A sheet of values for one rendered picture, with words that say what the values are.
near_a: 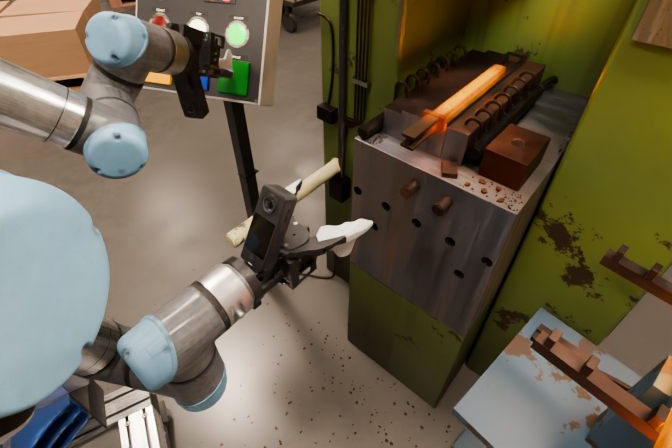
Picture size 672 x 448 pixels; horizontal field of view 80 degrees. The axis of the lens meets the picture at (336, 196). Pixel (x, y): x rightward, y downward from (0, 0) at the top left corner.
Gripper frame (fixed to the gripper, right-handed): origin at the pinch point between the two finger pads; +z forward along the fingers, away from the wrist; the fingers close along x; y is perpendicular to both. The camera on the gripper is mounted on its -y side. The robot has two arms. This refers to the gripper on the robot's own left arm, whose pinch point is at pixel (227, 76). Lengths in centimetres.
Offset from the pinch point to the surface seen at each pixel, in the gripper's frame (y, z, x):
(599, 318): -44, 16, -93
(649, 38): 14, -10, -76
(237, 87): -2.1, 2.5, -1.3
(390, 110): -2.4, 4.8, -36.8
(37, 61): -3, 145, 221
